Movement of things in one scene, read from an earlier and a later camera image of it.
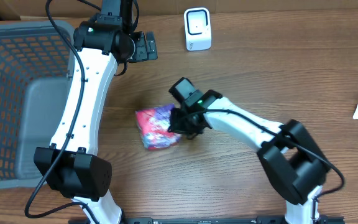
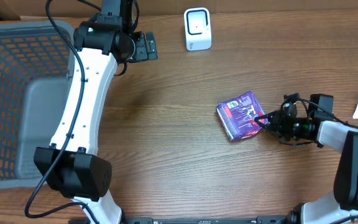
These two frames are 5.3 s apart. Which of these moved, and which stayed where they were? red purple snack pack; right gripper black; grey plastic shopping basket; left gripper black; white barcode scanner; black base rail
Moved: right gripper black; red purple snack pack
Stayed: white barcode scanner; black base rail; grey plastic shopping basket; left gripper black
